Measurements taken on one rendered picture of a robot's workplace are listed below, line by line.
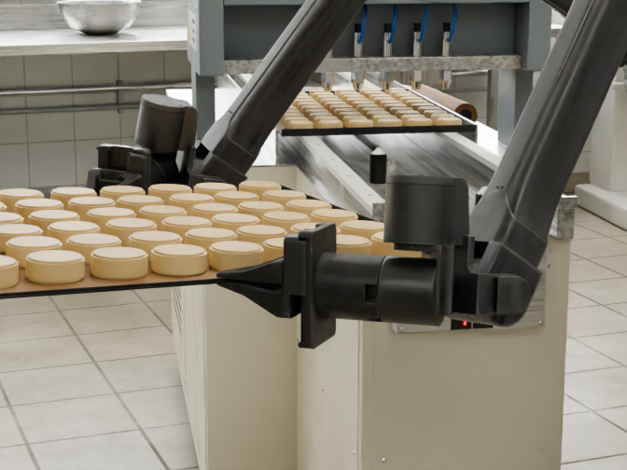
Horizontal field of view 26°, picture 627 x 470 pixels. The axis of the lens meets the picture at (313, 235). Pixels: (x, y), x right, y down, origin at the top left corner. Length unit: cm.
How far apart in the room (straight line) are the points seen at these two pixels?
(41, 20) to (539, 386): 389
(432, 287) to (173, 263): 24
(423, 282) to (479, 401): 109
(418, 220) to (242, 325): 171
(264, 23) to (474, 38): 44
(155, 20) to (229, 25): 309
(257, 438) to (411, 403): 78
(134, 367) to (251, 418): 132
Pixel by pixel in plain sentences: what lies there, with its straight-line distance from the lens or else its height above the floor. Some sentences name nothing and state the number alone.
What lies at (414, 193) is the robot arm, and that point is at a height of 110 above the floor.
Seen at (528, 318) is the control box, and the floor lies 71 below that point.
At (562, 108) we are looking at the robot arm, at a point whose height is 116.
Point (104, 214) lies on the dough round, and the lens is 138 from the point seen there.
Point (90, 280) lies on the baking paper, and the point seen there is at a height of 102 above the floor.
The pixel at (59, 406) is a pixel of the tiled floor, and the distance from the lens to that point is 388.
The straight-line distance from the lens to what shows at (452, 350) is 216.
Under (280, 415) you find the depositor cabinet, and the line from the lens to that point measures 289.
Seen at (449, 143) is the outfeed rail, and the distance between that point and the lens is 273.
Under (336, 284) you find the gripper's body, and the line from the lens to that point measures 115.
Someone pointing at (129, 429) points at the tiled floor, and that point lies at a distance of 368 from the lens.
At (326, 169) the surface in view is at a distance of 245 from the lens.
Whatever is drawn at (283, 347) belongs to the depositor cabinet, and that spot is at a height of 45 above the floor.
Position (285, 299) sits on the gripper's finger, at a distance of 116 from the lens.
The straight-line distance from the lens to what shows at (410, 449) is 220.
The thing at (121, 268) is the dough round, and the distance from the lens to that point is 119.
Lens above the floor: 132
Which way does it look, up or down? 13 degrees down
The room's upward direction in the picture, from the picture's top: straight up
